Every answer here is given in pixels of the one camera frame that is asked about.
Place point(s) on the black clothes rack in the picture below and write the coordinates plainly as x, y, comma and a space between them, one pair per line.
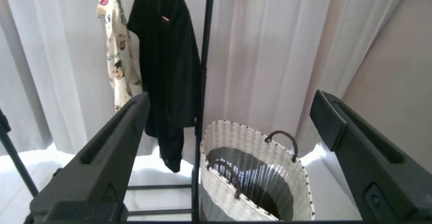
206, 31

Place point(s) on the white curtain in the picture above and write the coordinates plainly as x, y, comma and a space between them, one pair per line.
270, 48

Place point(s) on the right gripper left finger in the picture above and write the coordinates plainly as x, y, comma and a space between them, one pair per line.
98, 176

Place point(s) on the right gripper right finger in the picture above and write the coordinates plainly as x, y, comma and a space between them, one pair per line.
381, 170

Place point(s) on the pink clothes hanger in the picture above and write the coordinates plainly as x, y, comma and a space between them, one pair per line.
165, 17

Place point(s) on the black garment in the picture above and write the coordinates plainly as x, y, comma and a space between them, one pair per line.
168, 65

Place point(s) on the white laundry basket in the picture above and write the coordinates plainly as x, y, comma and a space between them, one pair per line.
270, 139

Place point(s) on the cream printed garment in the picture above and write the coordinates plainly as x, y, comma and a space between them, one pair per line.
118, 65

